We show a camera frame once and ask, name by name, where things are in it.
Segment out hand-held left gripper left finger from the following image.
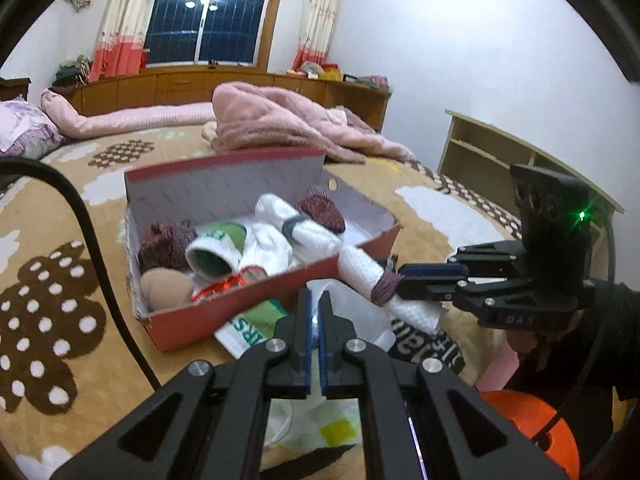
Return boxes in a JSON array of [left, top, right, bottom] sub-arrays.
[[50, 287, 314, 480]]

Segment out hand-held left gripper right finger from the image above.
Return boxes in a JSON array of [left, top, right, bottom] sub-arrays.
[[317, 291, 571, 480]]

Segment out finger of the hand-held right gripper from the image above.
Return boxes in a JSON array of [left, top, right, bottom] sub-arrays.
[[396, 276, 532, 332], [399, 241, 527, 282]]

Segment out clear plastic bag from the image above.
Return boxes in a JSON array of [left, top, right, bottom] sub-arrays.
[[305, 279, 397, 355]]

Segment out green white sock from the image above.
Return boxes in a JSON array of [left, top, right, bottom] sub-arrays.
[[214, 297, 292, 361], [185, 220, 248, 281]]

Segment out red cardboard box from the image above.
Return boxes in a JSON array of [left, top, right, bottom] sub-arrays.
[[123, 147, 402, 353]]

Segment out white roll with maroon band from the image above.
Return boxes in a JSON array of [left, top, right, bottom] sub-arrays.
[[337, 246, 446, 335]]

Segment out white sock with red ribbon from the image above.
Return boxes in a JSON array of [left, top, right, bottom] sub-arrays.
[[192, 265, 268, 306]]

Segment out white roll with grey band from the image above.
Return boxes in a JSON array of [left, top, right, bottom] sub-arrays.
[[255, 193, 343, 261]]

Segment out maroon knit sock ball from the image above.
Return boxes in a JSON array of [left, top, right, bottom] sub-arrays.
[[295, 185, 347, 236], [137, 219, 201, 273]]

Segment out beige sock ball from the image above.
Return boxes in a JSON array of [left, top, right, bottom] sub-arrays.
[[140, 268, 196, 314]]

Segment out black printed cloth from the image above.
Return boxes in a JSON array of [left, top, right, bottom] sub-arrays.
[[387, 317, 468, 377]]

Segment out white yellow patterned cloth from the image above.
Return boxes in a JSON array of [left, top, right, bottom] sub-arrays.
[[267, 400, 364, 457]]

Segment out pink sheet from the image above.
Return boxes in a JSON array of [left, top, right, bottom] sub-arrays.
[[475, 335, 522, 394]]

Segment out light wooden shelf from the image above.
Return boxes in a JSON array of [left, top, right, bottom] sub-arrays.
[[437, 109, 626, 242]]

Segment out orange plastic stool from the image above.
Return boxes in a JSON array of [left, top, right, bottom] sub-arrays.
[[479, 391, 581, 480]]

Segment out pink fleece robe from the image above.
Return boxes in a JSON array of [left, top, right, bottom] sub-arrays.
[[202, 81, 416, 163]]

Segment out colourful clutter pile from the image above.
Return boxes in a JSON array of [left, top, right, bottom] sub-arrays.
[[287, 60, 390, 90]]

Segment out cream red curtain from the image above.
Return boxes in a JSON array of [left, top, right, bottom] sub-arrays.
[[292, 0, 347, 74], [87, 0, 168, 84]]

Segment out long pink bolster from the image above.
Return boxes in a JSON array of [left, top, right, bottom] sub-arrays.
[[40, 89, 217, 137]]

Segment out window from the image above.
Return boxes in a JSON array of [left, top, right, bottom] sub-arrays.
[[144, 0, 277, 67]]

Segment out purple floral pillow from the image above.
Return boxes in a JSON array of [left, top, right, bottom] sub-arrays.
[[0, 99, 66, 158]]

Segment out dark clutter pile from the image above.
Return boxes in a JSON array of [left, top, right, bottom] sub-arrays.
[[54, 57, 93, 86]]

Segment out black cable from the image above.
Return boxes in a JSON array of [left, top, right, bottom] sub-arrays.
[[0, 157, 163, 393], [542, 215, 624, 443]]

